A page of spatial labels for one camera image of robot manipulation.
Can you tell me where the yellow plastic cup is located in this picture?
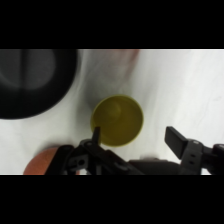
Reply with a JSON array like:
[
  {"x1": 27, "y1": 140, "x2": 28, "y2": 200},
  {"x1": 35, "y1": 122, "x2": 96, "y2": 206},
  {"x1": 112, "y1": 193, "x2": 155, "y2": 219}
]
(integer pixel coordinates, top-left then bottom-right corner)
[{"x1": 90, "y1": 94, "x2": 145, "y2": 148}]

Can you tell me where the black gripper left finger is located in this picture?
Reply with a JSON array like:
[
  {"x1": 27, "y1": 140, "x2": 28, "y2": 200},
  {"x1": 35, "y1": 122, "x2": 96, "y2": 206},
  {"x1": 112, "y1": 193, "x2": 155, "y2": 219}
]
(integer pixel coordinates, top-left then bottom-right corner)
[{"x1": 44, "y1": 125, "x2": 134, "y2": 176}]

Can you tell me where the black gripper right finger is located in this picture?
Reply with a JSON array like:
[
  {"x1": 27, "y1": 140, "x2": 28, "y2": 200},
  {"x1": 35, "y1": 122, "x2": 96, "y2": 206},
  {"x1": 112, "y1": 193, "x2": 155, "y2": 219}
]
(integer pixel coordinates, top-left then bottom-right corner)
[{"x1": 165, "y1": 125, "x2": 224, "y2": 176}]

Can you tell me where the black bowl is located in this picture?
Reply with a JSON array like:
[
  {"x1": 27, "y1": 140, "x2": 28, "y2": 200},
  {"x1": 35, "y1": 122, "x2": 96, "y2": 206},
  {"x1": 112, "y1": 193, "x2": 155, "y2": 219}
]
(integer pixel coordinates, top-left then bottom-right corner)
[{"x1": 0, "y1": 49, "x2": 79, "y2": 121}]

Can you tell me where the red plush fruit green leaf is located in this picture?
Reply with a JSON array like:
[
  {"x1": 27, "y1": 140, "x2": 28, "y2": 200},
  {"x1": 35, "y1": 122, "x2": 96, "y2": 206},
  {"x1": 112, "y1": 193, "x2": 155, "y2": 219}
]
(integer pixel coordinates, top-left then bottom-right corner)
[{"x1": 22, "y1": 146, "x2": 81, "y2": 176}]

